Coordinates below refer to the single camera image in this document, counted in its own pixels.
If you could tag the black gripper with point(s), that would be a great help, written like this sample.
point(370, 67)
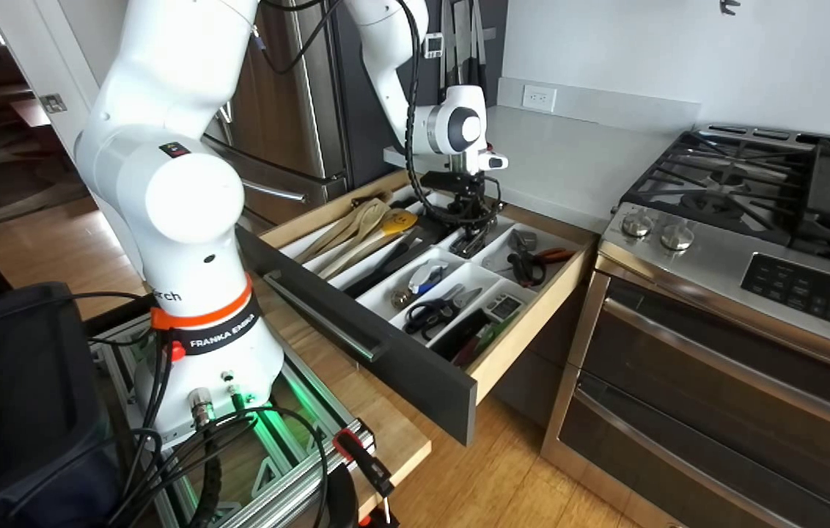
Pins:
point(474, 199)

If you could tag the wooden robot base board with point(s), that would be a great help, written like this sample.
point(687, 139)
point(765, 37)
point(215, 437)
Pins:
point(401, 443)

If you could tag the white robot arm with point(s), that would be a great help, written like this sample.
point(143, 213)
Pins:
point(174, 204)

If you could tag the white drawer organizer tray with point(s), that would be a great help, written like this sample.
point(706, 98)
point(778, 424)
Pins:
point(447, 287)

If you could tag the open wooden kitchen drawer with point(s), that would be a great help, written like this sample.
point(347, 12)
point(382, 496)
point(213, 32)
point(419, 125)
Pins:
point(441, 391)

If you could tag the blue white utensil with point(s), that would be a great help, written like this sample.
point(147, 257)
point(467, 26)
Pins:
point(422, 281)

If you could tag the wooden spoon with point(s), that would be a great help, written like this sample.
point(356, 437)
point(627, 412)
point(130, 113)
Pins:
point(359, 221)

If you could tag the black scissors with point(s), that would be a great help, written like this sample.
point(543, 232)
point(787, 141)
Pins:
point(429, 315)

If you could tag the left stove knob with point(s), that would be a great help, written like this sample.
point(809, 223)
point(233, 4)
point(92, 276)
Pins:
point(636, 227)

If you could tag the stove knob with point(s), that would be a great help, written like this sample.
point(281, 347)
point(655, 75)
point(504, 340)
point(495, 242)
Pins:
point(680, 237)
point(636, 227)

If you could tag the stainless steel refrigerator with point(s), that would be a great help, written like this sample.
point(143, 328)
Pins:
point(282, 125)

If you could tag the right stove knob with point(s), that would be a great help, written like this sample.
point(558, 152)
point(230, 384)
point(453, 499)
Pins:
point(680, 237)

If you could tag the stainless steel gas stove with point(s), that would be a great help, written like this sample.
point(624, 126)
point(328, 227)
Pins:
point(697, 384)

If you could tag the black bin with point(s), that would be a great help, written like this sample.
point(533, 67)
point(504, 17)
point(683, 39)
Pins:
point(58, 457)

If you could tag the black handled utensil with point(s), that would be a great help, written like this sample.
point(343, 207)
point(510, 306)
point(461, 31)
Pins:
point(406, 249)

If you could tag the yellow handled utensil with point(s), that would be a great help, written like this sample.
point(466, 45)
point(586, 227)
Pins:
point(389, 230)

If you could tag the orange handled scissors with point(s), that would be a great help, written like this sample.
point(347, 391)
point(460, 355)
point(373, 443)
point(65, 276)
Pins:
point(529, 271)

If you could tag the white wall outlet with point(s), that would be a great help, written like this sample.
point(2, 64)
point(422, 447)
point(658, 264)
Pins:
point(540, 98)

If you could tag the red handled clamp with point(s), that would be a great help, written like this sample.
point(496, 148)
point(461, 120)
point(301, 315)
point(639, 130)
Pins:
point(373, 471)

